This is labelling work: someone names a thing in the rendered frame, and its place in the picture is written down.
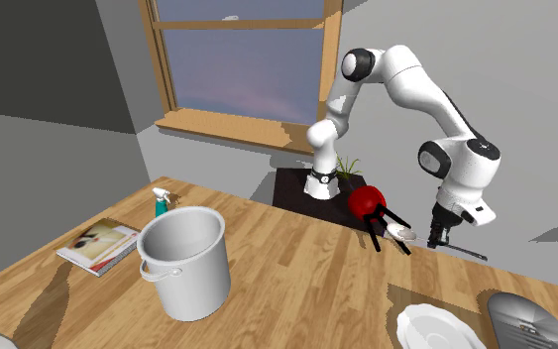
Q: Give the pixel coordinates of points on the red ball on black legs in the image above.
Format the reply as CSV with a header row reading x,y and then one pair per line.
x,y
365,200

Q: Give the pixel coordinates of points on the teal spray bottle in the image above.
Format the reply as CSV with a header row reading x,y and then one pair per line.
x,y
160,209

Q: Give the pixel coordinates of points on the wooden framed window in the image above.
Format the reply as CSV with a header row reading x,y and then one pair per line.
x,y
240,63

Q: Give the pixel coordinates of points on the white plate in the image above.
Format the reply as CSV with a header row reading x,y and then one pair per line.
x,y
433,328

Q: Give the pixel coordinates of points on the dark robot stand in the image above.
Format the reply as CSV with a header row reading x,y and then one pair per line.
x,y
290,196

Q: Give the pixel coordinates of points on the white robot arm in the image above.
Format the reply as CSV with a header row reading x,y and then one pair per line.
x,y
416,92

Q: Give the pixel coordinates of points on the green potted plant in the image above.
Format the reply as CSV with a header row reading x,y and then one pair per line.
x,y
347,169

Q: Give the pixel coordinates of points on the spiral-bound book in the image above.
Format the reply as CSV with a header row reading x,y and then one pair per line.
x,y
102,244

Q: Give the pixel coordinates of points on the large white pot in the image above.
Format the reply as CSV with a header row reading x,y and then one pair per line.
x,y
194,280

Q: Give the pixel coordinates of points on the grey rounded appliance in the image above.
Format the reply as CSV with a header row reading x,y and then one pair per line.
x,y
525,321

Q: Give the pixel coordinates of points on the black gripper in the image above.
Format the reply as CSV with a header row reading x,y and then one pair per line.
x,y
443,220

